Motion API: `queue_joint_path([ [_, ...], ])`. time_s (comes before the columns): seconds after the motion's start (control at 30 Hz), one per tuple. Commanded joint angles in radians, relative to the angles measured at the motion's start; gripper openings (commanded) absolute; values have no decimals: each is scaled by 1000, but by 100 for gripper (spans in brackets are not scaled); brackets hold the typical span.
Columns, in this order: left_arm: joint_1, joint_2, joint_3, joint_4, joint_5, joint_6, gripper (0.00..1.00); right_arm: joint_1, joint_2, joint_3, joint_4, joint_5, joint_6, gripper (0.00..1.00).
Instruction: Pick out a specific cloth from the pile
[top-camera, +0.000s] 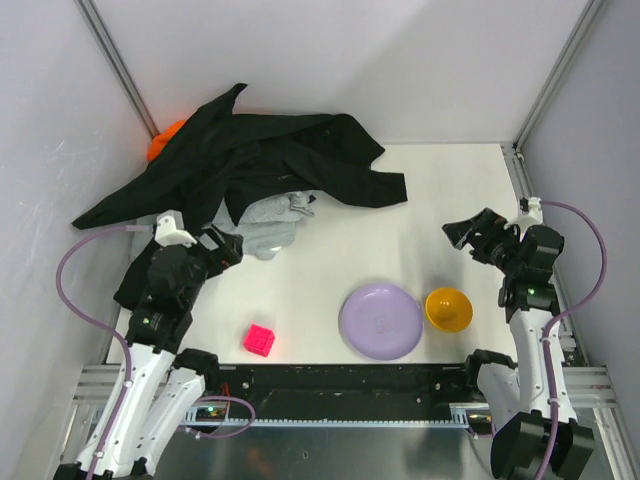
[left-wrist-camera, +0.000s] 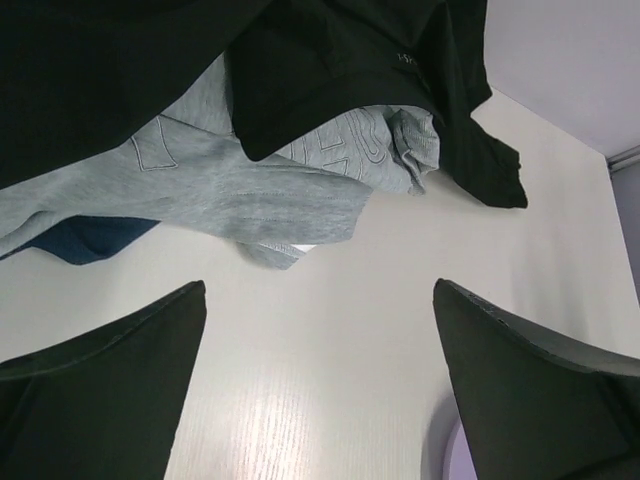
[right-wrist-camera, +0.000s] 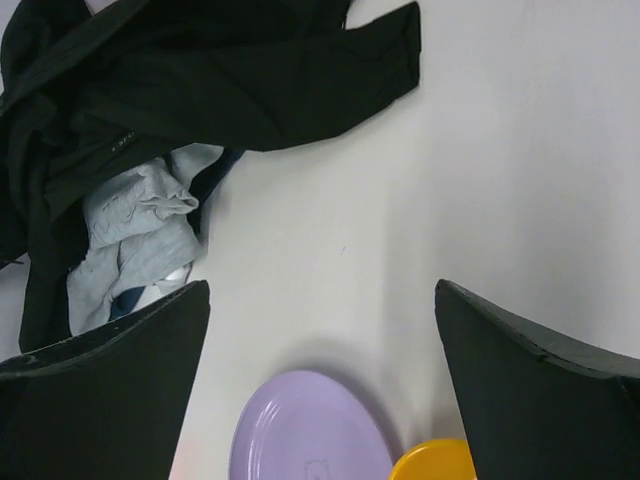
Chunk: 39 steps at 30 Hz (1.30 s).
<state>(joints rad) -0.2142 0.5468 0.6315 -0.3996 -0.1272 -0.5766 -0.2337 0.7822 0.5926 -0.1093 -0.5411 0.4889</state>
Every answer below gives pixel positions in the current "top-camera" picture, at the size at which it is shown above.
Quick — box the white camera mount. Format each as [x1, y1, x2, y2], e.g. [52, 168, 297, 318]
[507, 197, 544, 235]
[154, 210, 197, 248]

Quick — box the lilac plastic plate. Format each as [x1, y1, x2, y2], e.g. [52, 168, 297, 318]
[340, 283, 424, 361]

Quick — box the grey slotted cable duct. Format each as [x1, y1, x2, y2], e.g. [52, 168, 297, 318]
[182, 397, 492, 428]

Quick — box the orange cloth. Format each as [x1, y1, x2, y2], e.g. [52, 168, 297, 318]
[146, 120, 186, 163]

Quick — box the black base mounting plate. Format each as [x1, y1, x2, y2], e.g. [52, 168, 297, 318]
[207, 364, 484, 412]

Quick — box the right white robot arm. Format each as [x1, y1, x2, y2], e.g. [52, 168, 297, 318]
[442, 200, 595, 479]

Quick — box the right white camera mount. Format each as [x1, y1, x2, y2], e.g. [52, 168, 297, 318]
[507, 197, 544, 235]

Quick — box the left aluminium frame post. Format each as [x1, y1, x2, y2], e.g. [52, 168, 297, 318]
[74, 0, 159, 138]

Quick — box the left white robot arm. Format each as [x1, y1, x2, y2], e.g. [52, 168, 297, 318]
[55, 214, 243, 479]

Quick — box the grey cloth garment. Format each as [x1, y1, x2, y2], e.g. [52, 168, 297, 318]
[211, 191, 316, 260]

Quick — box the black cloth garment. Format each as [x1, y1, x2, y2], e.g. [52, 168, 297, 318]
[71, 82, 408, 311]

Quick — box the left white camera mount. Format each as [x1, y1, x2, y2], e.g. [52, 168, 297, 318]
[154, 210, 197, 248]

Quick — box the pink toy cube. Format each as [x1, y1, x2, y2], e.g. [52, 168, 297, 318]
[243, 324, 275, 357]

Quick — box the orange plastic bowl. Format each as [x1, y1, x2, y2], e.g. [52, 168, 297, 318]
[425, 287, 473, 333]

